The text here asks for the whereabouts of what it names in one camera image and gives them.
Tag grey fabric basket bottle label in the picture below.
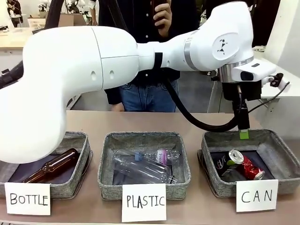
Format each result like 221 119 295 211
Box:
0 131 93 199

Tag dark red phone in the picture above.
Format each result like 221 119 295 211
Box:
150 0 170 27

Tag crushed red soda can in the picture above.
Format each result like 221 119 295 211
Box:
240 155 266 181

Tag grey fabric basket can label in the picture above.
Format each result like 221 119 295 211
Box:
197 129 300 198

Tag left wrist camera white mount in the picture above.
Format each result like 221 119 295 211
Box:
262 73 291 89

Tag grey fabric basket plastic label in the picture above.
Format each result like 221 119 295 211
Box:
97 131 191 201

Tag brown glass bottle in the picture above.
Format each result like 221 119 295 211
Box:
22 148 81 184

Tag person blue jeans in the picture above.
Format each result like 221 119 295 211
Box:
119 79 180 113

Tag background person dark clothes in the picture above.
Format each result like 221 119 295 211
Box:
250 0 281 47

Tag white plastic crate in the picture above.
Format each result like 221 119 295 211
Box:
27 17 46 30

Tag black drink can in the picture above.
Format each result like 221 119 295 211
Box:
214 150 246 183

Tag background person in black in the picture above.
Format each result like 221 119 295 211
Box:
6 0 23 28

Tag person left hand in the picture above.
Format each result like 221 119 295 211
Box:
153 0 173 37

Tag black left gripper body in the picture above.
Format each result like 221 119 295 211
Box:
222 80 262 102

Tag white paper sign CAN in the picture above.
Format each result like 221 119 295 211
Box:
235 179 279 213

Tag light wooden table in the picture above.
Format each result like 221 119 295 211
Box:
0 27 33 50

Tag small water bottle blue cap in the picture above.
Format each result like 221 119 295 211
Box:
134 148 181 166

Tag large clear plastic bottle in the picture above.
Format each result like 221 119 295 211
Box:
113 150 178 185

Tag white paper sign BOTTLE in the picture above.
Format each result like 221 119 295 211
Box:
4 182 52 216

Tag white paper sign PLASTIC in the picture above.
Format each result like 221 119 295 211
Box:
121 183 167 223

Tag person dark navy shirt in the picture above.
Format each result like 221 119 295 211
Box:
98 0 200 105

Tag white table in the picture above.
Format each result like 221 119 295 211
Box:
207 46 300 113

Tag black left arm cable sheath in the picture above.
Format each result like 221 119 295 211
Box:
0 0 245 133

